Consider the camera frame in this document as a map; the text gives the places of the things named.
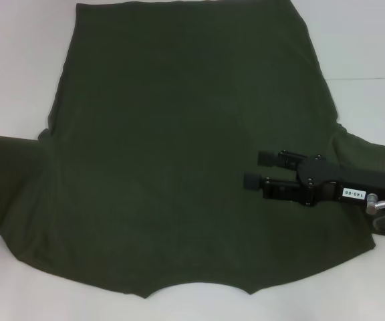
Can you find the dark green shirt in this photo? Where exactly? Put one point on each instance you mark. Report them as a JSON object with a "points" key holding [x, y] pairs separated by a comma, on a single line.
{"points": [[165, 133]]}

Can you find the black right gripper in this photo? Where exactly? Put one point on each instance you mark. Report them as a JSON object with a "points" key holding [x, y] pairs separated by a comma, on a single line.
{"points": [[353, 185]]}

